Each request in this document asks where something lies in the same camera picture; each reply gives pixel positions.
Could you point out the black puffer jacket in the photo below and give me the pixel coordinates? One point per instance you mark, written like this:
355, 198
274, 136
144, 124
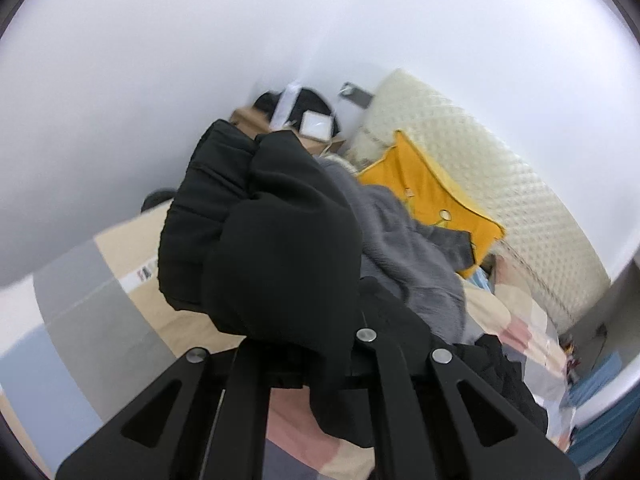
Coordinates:
260, 239

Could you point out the grey fleece garment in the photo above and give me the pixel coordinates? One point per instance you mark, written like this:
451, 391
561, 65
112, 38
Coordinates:
418, 263

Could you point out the blue striped pillow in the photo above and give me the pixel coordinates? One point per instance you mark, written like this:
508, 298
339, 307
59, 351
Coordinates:
594, 381

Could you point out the white square box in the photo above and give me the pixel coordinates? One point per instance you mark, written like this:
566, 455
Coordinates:
316, 126

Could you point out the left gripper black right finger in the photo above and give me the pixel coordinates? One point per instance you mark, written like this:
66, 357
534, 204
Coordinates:
446, 422

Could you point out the cream quilted headboard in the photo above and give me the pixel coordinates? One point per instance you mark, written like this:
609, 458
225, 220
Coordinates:
542, 237

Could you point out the patchwork pastel bed quilt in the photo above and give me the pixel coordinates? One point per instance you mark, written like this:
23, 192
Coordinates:
84, 335

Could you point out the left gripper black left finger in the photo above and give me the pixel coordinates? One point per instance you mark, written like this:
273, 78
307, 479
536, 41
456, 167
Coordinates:
205, 417

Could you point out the yellow cushion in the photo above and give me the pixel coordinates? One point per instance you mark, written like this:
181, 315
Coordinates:
432, 197

